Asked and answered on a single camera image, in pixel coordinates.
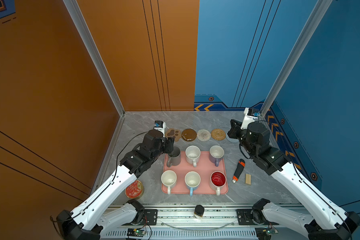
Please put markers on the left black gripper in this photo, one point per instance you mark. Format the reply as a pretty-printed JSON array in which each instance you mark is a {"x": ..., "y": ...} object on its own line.
[{"x": 169, "y": 144}]

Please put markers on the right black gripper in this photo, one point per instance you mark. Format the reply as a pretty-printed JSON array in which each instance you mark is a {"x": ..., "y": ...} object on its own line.
[{"x": 235, "y": 128}]

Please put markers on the cork paw-shaped coaster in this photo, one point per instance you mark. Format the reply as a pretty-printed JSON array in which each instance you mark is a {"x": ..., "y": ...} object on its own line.
[{"x": 174, "y": 133}]

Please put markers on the grey-blue knitted round coaster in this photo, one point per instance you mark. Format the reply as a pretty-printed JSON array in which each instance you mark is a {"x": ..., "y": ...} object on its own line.
[{"x": 232, "y": 140}]

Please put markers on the grey mug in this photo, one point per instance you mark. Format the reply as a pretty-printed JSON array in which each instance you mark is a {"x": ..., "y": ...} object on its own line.
[{"x": 174, "y": 158}]

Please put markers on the brown coaster with scratches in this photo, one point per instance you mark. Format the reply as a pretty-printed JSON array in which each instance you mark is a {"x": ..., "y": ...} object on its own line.
[{"x": 189, "y": 135}]

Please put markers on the woven rattan round coaster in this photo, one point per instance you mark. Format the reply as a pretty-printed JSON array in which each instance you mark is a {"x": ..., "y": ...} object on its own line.
[{"x": 218, "y": 134}]

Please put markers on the purple mug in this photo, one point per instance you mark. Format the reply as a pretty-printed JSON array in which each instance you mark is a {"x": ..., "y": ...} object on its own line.
[{"x": 216, "y": 155}]

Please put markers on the white embroidered round coaster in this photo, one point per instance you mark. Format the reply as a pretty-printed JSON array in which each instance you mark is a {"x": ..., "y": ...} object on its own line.
[{"x": 203, "y": 135}]

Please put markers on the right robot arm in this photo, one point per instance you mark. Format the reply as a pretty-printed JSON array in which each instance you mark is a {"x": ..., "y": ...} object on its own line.
[{"x": 325, "y": 220}]

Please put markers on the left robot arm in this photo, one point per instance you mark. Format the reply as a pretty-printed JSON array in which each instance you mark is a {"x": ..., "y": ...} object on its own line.
[{"x": 88, "y": 221}]

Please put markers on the small wooden block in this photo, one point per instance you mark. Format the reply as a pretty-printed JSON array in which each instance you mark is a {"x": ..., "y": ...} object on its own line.
[{"x": 248, "y": 179}]

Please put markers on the red round tin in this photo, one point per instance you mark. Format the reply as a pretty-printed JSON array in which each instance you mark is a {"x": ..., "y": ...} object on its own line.
[{"x": 135, "y": 190}]

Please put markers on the red mug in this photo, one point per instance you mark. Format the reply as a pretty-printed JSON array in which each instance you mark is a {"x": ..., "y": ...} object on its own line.
[{"x": 217, "y": 181}]

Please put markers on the left circuit board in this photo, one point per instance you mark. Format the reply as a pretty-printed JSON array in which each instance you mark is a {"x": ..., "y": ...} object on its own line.
[{"x": 136, "y": 233}]

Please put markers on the circuit board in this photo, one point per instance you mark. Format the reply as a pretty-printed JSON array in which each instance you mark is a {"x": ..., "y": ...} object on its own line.
[
  {"x": 265, "y": 234},
  {"x": 136, "y": 233}
]

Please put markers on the right circuit board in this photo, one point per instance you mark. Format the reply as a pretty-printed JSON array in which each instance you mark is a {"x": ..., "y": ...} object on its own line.
[{"x": 265, "y": 234}]

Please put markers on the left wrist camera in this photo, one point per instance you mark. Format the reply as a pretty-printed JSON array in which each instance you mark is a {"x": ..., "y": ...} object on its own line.
[{"x": 160, "y": 126}]

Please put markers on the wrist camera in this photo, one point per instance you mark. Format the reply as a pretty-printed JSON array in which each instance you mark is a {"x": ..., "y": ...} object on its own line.
[
  {"x": 250, "y": 115},
  {"x": 160, "y": 126}
]

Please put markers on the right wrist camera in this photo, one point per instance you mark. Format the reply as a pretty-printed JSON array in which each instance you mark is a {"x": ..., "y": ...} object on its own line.
[{"x": 250, "y": 115}]

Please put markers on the white mug blue handle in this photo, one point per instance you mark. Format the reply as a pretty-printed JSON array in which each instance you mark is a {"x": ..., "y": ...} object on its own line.
[{"x": 192, "y": 181}]

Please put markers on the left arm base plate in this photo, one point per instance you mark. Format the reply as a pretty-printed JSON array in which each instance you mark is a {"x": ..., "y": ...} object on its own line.
[{"x": 147, "y": 216}]

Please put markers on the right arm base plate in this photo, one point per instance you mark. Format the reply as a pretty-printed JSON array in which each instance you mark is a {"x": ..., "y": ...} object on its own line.
[{"x": 244, "y": 217}]

